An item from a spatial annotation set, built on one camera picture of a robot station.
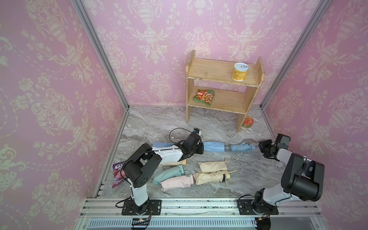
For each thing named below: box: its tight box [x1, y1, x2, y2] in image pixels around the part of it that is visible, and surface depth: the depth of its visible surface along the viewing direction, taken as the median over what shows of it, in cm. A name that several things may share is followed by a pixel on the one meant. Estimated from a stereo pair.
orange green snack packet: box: [193, 89, 216, 107], surface depth 99 cm
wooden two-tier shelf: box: [185, 49, 265, 133], surface depth 87 cm
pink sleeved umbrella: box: [160, 174, 195, 193], surface depth 81 cm
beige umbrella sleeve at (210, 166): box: [198, 161, 228, 173], surface depth 85 cm
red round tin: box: [241, 115, 255, 128], surface depth 108 cm
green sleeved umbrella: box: [152, 164, 190, 185], surface depth 83 cm
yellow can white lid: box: [231, 62, 250, 82], surface depth 74 cm
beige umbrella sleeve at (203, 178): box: [193, 170, 231, 186], surface depth 81 cm
